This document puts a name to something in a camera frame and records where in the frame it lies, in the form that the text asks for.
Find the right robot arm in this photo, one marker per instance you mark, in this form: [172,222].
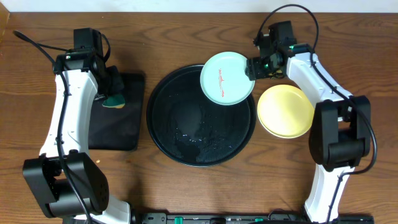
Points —
[341,133]

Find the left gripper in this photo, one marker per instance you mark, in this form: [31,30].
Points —
[119,86]

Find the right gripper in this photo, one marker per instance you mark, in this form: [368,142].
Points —
[253,67]

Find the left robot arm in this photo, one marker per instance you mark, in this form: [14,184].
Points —
[64,180]

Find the green scouring sponge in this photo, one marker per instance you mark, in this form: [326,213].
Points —
[114,101]

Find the black rectangular tray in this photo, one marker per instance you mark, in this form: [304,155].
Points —
[118,128]

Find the yellow plate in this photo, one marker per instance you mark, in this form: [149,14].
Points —
[285,111]

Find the black round tray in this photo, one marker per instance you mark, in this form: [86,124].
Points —
[191,129]

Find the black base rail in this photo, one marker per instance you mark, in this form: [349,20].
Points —
[275,216]

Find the light blue plate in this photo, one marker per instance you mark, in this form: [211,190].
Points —
[223,79]

